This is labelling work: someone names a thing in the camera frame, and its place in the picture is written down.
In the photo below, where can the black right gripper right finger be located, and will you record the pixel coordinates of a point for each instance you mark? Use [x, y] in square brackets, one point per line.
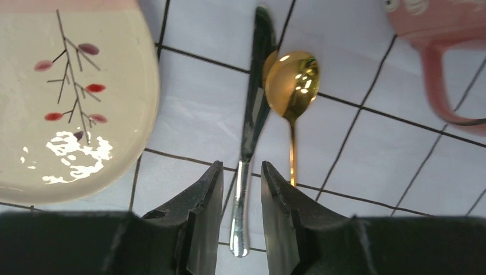
[304, 237]

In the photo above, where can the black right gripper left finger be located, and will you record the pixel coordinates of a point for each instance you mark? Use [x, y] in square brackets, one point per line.
[179, 237]

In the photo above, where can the white checked tablecloth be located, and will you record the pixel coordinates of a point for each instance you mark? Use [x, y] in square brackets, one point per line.
[369, 145]

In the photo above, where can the metal cutlery piece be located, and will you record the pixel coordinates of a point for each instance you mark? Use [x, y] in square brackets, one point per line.
[264, 55]

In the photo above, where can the metal spoon wooden handle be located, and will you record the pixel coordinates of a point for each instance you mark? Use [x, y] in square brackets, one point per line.
[291, 86]

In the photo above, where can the cream pink branch plate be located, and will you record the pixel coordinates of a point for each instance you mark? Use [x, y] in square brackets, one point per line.
[79, 96]

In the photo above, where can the pink patterned mug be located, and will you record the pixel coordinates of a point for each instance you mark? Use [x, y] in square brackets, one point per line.
[432, 28]

